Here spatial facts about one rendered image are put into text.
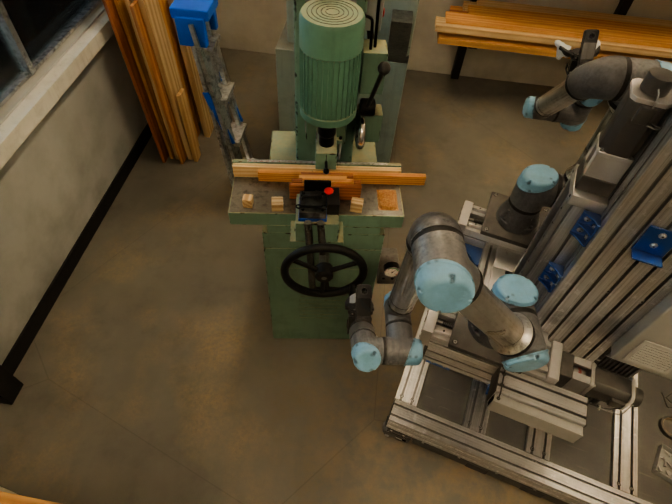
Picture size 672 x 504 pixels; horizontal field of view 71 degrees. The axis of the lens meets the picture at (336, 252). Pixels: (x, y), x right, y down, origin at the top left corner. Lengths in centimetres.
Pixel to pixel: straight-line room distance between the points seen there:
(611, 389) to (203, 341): 170
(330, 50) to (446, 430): 144
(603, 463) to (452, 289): 141
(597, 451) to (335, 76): 172
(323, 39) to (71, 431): 186
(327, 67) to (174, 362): 156
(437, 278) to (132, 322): 186
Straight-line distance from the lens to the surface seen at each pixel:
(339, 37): 132
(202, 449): 222
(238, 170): 174
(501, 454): 207
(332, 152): 159
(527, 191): 172
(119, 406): 237
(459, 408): 209
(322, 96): 142
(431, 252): 99
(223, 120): 243
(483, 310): 111
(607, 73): 152
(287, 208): 164
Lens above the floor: 210
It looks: 52 degrees down
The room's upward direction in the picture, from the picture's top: 5 degrees clockwise
